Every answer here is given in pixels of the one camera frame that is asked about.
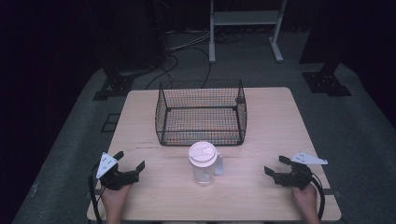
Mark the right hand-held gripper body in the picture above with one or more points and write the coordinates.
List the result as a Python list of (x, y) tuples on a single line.
[(295, 179)]

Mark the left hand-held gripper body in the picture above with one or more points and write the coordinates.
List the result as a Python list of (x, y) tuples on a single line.
[(120, 179)]

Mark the person's left hand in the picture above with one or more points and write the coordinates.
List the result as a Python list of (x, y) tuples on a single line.
[(115, 200)]

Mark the person's right hand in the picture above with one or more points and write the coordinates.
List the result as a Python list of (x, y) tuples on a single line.
[(307, 200)]

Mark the clear cup with white lid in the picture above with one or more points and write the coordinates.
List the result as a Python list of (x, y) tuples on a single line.
[(202, 161)]

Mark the black stand base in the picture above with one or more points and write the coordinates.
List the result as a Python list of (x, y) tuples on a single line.
[(116, 85), (325, 84)]

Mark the white metal stand frame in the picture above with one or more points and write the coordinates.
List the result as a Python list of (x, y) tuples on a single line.
[(246, 17)]

